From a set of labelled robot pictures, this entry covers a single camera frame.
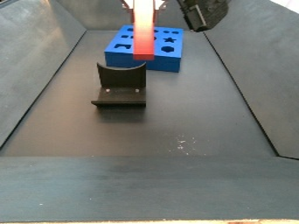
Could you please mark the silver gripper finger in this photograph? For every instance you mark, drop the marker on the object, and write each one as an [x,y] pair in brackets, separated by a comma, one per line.
[159,6]
[129,6]

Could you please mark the black curved fixture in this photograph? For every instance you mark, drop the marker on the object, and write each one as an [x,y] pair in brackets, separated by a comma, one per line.
[122,86]

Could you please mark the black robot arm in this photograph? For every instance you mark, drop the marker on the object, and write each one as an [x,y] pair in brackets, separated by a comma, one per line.
[202,14]

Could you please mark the red rectangular block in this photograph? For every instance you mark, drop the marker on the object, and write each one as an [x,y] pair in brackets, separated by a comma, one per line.
[143,29]

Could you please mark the blue foam shape board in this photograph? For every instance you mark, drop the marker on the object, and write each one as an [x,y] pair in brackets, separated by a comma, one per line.
[158,48]

